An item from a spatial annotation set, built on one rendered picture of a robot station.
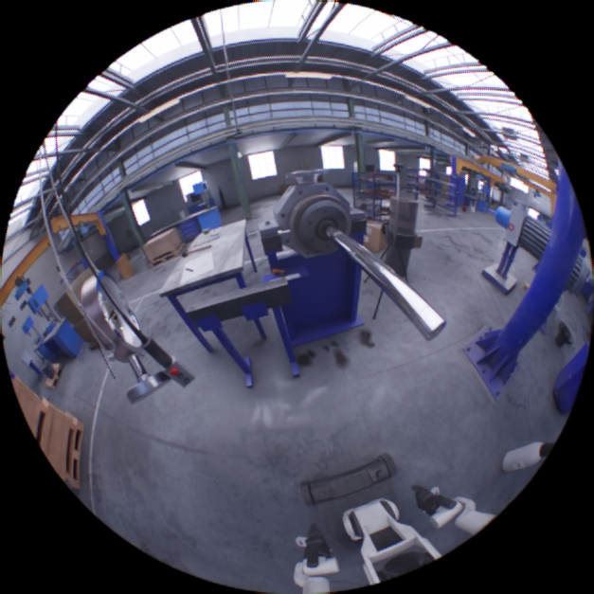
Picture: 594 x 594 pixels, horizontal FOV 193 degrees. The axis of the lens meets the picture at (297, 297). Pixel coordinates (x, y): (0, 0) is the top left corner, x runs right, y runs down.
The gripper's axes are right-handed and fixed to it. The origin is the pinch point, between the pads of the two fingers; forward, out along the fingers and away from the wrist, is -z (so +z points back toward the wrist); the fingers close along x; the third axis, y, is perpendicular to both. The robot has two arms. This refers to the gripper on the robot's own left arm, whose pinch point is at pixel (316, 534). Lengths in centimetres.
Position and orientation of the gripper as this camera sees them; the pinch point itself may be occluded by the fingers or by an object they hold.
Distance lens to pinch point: 96.0
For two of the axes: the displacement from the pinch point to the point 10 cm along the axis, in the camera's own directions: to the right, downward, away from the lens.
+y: -9.6, 2.5, -0.9
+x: -2.5, -7.4, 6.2
